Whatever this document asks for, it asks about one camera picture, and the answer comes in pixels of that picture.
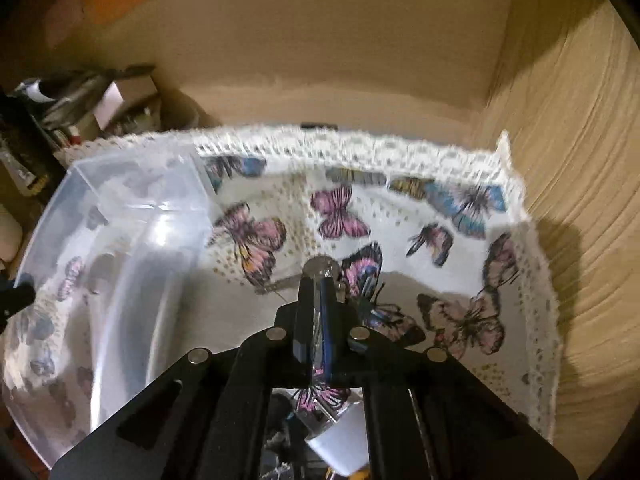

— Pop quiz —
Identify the small silver metal object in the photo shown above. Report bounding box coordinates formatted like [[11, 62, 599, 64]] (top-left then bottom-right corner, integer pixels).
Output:
[[254, 255, 346, 380]]

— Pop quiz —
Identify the white charger plug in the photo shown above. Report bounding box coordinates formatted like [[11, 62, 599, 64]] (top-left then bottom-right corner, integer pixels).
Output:
[[304, 388, 372, 477]]

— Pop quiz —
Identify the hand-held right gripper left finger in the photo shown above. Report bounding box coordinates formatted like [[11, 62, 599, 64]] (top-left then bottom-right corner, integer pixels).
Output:
[[50, 276, 315, 480]]

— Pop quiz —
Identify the butterfly print lace tablecloth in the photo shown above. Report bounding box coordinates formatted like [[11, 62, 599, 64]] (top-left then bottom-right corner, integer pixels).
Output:
[[0, 122, 565, 461]]

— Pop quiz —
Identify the small white box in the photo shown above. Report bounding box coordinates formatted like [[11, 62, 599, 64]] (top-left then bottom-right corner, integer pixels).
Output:
[[92, 81, 125, 130]]

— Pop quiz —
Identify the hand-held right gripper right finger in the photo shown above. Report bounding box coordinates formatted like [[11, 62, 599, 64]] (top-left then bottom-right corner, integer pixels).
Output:
[[318, 278, 577, 480]]

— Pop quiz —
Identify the brown cardboard box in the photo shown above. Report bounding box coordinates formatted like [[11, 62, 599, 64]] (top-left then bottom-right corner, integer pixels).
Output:
[[50, 80, 221, 153]]

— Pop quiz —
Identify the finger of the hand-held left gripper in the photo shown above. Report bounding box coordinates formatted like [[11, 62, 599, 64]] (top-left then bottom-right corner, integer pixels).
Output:
[[0, 275, 36, 332]]

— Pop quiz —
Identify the clear plastic container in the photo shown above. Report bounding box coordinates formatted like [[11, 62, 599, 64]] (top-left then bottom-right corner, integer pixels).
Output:
[[0, 152, 217, 467]]

